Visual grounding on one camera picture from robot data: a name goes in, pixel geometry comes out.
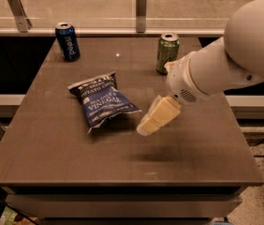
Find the blue potato chip bag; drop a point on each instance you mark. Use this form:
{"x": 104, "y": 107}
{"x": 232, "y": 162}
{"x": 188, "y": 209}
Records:
{"x": 100, "y": 100}

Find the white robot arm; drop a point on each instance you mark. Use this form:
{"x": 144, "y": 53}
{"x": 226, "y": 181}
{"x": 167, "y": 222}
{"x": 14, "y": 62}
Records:
{"x": 235, "y": 60}

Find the metal railing bracket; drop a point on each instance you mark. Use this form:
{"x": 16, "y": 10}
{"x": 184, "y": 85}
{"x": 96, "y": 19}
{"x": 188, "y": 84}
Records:
{"x": 22, "y": 21}
{"x": 141, "y": 6}

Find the left metal railing bracket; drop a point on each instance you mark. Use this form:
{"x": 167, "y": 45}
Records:
{"x": 22, "y": 21}

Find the glass railing panel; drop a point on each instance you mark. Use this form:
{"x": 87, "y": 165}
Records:
{"x": 110, "y": 14}

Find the blue Pepsi can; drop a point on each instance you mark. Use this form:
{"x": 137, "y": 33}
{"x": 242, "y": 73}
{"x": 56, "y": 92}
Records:
{"x": 66, "y": 37}

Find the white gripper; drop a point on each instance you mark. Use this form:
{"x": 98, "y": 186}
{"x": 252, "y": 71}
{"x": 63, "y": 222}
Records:
{"x": 181, "y": 80}

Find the middle metal railing bracket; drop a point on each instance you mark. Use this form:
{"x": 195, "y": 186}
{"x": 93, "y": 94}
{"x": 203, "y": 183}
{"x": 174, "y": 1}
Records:
{"x": 141, "y": 6}

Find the green soda can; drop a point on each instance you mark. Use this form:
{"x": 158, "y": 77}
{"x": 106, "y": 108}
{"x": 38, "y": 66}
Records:
{"x": 168, "y": 47}

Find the colourful package under table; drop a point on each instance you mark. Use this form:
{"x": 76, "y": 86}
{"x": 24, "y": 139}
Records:
{"x": 11, "y": 217}

